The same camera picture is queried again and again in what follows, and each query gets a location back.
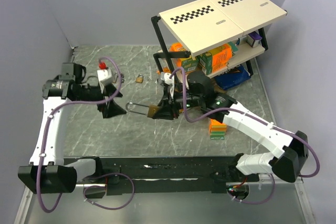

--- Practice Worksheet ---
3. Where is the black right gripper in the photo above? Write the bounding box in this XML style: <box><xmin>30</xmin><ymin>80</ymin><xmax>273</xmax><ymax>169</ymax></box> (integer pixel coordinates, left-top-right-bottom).
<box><xmin>152</xmin><ymin>87</ymin><xmax>204</xmax><ymax>121</ymax></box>

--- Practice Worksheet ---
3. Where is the large brass padlock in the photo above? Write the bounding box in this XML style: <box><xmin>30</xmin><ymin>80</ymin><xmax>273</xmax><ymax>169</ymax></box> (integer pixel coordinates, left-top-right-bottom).
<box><xmin>125</xmin><ymin>102</ymin><xmax>159</xmax><ymax>118</ymax></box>

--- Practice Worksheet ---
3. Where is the medium brass padlock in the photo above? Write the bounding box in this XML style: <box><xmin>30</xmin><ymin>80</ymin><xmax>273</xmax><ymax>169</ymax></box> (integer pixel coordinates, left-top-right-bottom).
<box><xmin>135</xmin><ymin>74</ymin><xmax>144</xmax><ymax>83</ymax></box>

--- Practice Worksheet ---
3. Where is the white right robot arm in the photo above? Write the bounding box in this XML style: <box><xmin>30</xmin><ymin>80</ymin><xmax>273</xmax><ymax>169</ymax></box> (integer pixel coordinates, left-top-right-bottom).
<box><xmin>151</xmin><ymin>71</ymin><xmax>309</xmax><ymax>183</ymax></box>

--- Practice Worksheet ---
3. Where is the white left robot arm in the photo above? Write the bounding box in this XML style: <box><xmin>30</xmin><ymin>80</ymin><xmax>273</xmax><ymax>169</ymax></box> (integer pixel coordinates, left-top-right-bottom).
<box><xmin>18</xmin><ymin>61</ymin><xmax>126</xmax><ymax>194</ymax></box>

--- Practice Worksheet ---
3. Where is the green box left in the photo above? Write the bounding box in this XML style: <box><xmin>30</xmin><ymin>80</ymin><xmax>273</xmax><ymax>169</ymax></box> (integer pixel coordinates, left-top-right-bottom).
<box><xmin>180</xmin><ymin>57</ymin><xmax>199</xmax><ymax>73</ymax></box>

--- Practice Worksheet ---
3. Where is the green box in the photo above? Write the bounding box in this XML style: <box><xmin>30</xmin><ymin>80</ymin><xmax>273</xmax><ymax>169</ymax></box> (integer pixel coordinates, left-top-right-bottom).
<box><xmin>197</xmin><ymin>52</ymin><xmax>227</xmax><ymax>75</ymax></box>
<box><xmin>180</xmin><ymin>57</ymin><xmax>199</xmax><ymax>73</ymax></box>

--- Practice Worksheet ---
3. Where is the brown snack bag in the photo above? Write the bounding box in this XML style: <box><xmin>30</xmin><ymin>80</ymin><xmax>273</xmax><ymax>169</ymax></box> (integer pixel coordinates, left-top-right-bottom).
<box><xmin>211</xmin><ymin>78</ymin><xmax>227</xmax><ymax>94</ymax></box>

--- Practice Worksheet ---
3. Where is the Sponge Daddy sponge pack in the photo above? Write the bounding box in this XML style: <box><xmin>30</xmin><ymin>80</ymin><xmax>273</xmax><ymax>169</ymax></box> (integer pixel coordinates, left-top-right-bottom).
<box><xmin>208</xmin><ymin>119</ymin><xmax>227</xmax><ymax>140</ymax></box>

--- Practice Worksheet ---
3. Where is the orange chip bag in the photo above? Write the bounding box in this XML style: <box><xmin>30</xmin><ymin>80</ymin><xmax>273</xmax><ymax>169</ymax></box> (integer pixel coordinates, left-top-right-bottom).
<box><xmin>170</xmin><ymin>42</ymin><xmax>192</xmax><ymax>67</ymax></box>

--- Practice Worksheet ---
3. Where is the green box right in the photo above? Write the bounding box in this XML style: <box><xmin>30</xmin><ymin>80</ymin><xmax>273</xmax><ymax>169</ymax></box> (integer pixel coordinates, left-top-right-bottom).
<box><xmin>197</xmin><ymin>52</ymin><xmax>227</xmax><ymax>75</ymax></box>

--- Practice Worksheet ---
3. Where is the blue snack bag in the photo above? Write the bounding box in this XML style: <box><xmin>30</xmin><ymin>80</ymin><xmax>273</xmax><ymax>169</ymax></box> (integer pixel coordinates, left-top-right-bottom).
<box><xmin>214</xmin><ymin>65</ymin><xmax>251</xmax><ymax>90</ymax></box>

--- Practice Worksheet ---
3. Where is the orange box on shelf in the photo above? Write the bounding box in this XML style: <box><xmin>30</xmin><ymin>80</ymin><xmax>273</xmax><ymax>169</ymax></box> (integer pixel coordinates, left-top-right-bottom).
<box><xmin>208</xmin><ymin>43</ymin><xmax>232</xmax><ymax>66</ymax></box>

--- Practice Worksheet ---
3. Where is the cream folding shelf rack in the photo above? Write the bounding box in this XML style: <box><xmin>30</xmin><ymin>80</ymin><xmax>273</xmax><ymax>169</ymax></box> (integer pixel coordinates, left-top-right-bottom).
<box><xmin>151</xmin><ymin>0</ymin><xmax>288</xmax><ymax>78</ymax></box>

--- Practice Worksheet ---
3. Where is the purple white small box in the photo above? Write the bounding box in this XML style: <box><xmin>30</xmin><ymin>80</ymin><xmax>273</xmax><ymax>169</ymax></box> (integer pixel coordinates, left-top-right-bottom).
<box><xmin>247</xmin><ymin>31</ymin><xmax>262</xmax><ymax>48</ymax></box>

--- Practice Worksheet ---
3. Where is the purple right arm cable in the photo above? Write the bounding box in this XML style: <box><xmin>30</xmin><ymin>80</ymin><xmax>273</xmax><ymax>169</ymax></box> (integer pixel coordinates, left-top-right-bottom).
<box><xmin>169</xmin><ymin>67</ymin><xmax>321</xmax><ymax>177</ymax></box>

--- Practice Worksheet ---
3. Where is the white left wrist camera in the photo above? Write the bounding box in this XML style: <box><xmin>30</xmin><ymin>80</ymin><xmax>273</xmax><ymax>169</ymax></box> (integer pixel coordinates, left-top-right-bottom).
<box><xmin>97</xmin><ymin>62</ymin><xmax>114</xmax><ymax>89</ymax></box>

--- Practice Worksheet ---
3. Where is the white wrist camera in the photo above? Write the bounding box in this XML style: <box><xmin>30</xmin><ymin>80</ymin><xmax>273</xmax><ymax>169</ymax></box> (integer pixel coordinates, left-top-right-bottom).
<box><xmin>97</xmin><ymin>62</ymin><xmax>114</xmax><ymax>89</ymax></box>
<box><xmin>160</xmin><ymin>72</ymin><xmax>175</xmax><ymax>98</ymax></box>

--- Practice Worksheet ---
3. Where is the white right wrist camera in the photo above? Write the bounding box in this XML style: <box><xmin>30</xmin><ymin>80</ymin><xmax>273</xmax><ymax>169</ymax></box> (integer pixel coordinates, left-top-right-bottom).
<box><xmin>160</xmin><ymin>72</ymin><xmax>175</xmax><ymax>98</ymax></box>

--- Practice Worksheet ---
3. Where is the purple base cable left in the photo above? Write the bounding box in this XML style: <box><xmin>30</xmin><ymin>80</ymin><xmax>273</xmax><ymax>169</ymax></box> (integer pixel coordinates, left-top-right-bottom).
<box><xmin>83</xmin><ymin>173</ymin><xmax>135</xmax><ymax>211</ymax></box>

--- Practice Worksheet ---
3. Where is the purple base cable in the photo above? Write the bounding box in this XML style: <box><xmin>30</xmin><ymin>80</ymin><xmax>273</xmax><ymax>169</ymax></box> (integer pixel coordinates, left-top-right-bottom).
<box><xmin>83</xmin><ymin>173</ymin><xmax>135</xmax><ymax>211</ymax></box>
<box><xmin>227</xmin><ymin>174</ymin><xmax>276</xmax><ymax>205</ymax></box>

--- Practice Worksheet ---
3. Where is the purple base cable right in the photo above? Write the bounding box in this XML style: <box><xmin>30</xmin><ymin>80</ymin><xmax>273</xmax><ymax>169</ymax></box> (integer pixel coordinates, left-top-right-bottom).
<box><xmin>227</xmin><ymin>174</ymin><xmax>276</xmax><ymax>205</ymax></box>

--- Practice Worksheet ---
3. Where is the aluminium rail frame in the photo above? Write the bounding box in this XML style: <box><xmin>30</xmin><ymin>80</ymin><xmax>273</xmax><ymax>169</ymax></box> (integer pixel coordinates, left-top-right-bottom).
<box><xmin>15</xmin><ymin>175</ymin><xmax>316</xmax><ymax>223</ymax></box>

